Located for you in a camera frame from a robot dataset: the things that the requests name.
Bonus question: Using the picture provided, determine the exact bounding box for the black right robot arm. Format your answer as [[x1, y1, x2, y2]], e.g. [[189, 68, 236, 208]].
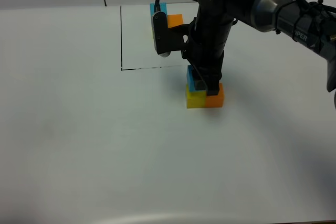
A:
[[185, 0, 335, 95]]

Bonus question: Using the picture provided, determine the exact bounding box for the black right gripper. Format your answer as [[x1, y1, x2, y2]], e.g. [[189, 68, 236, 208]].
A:
[[182, 18, 234, 96]]

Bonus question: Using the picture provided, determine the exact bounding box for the blue template block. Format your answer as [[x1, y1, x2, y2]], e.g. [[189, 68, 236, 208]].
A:
[[150, 2, 169, 29]]

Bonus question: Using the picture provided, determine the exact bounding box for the orange template block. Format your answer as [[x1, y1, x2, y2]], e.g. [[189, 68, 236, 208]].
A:
[[167, 14, 184, 28]]

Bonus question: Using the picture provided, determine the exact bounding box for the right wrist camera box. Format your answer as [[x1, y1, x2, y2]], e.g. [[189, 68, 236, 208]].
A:
[[152, 11, 196, 59]]

